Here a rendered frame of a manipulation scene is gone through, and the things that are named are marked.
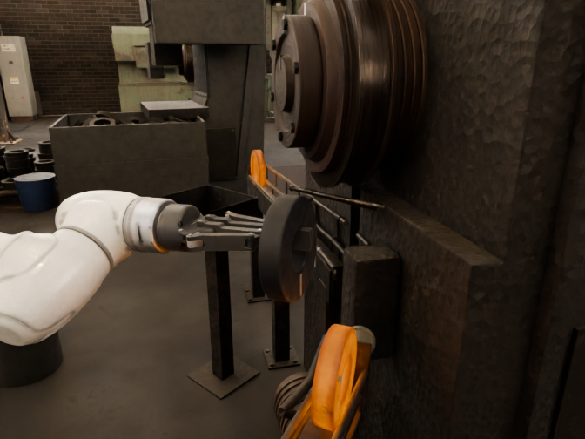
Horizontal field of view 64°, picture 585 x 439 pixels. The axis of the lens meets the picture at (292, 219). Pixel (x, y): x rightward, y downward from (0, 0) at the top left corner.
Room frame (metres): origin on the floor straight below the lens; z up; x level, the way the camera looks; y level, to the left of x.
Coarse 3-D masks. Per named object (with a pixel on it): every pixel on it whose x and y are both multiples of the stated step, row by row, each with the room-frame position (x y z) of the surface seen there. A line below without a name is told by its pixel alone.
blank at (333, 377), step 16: (336, 336) 0.59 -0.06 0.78; (352, 336) 0.62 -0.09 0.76; (320, 352) 0.57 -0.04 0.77; (336, 352) 0.57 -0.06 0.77; (352, 352) 0.63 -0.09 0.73; (320, 368) 0.55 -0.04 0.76; (336, 368) 0.55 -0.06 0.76; (352, 368) 0.64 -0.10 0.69; (320, 384) 0.54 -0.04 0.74; (336, 384) 0.54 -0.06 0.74; (352, 384) 0.64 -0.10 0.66; (320, 400) 0.53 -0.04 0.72; (336, 400) 0.54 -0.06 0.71; (320, 416) 0.53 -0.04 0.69; (336, 416) 0.54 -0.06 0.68
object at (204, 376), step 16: (176, 192) 1.59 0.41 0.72; (192, 192) 1.64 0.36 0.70; (208, 192) 1.70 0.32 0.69; (224, 192) 1.64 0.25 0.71; (208, 208) 1.69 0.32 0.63; (224, 208) 1.42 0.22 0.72; (240, 208) 1.47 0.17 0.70; (256, 208) 1.52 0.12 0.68; (208, 256) 1.51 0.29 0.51; (224, 256) 1.51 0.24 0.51; (208, 272) 1.51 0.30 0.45; (224, 272) 1.51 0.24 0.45; (208, 288) 1.51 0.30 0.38; (224, 288) 1.50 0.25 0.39; (208, 304) 1.52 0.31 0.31; (224, 304) 1.50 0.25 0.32; (224, 320) 1.50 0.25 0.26; (224, 336) 1.49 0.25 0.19; (224, 352) 1.49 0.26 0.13; (208, 368) 1.55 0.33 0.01; (224, 368) 1.49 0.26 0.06; (240, 368) 1.55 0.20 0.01; (208, 384) 1.46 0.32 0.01; (224, 384) 1.46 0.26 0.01; (240, 384) 1.46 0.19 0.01
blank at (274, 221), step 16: (272, 208) 0.60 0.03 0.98; (288, 208) 0.60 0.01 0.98; (304, 208) 0.64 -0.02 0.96; (272, 224) 0.58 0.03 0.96; (288, 224) 0.59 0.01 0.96; (304, 224) 0.64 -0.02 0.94; (272, 240) 0.57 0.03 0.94; (288, 240) 0.58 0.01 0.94; (272, 256) 0.56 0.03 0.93; (288, 256) 0.58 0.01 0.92; (304, 256) 0.65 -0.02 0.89; (272, 272) 0.56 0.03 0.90; (288, 272) 0.58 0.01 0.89; (304, 272) 0.63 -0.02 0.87; (272, 288) 0.56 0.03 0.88; (288, 288) 0.57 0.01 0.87; (304, 288) 0.63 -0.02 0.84
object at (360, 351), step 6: (360, 342) 0.67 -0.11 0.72; (360, 348) 0.67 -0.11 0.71; (366, 348) 0.67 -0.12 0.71; (360, 354) 0.67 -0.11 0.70; (366, 354) 0.66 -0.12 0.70; (360, 360) 0.67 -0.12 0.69; (366, 360) 0.66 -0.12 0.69; (360, 366) 0.66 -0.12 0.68; (366, 366) 0.66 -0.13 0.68; (354, 372) 0.67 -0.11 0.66; (360, 372) 0.66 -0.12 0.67; (354, 378) 0.67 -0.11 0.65; (354, 384) 0.66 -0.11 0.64; (366, 390) 0.66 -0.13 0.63; (366, 396) 0.66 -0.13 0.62
